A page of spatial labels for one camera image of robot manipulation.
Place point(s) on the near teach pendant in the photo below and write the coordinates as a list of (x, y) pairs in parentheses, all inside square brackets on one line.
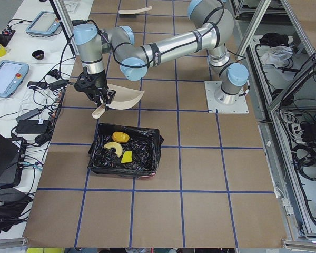
[(11, 76)]

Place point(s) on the far teach pendant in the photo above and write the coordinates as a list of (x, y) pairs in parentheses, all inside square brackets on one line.
[(44, 24)]

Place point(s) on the green yellow sponge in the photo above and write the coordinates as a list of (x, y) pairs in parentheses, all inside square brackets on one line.
[(126, 157)]

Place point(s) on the beige plastic dustpan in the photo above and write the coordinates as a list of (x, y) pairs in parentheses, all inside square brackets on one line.
[(125, 98)]

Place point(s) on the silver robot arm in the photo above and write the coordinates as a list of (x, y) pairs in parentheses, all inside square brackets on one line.
[(213, 27)]

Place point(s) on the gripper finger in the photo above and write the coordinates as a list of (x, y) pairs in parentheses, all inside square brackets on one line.
[(110, 96), (99, 100)]

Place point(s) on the white crumpled cloth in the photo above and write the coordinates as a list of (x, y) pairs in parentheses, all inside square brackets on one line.
[(277, 56)]

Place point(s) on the black laptop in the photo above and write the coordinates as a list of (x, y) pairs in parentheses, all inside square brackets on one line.
[(11, 158)]

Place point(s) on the toy croissant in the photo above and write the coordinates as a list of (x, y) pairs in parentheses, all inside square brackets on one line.
[(114, 145)]

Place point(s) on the aluminium frame post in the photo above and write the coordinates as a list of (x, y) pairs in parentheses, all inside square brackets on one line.
[(62, 15)]

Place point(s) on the beige hand brush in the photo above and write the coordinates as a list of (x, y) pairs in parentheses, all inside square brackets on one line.
[(133, 12)]

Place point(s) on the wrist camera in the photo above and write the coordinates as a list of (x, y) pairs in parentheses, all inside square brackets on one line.
[(82, 83)]

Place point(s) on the black power brick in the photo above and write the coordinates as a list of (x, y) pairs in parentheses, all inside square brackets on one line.
[(33, 126)]

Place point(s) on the black lined trash bin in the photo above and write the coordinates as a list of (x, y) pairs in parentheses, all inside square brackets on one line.
[(145, 143)]

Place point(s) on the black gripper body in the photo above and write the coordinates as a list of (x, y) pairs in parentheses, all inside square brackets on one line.
[(99, 85)]

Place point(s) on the teach pendant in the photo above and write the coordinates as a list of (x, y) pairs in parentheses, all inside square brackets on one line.
[(44, 24), (11, 76)]

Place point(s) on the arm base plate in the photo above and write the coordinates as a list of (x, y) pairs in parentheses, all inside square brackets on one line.
[(222, 103)]

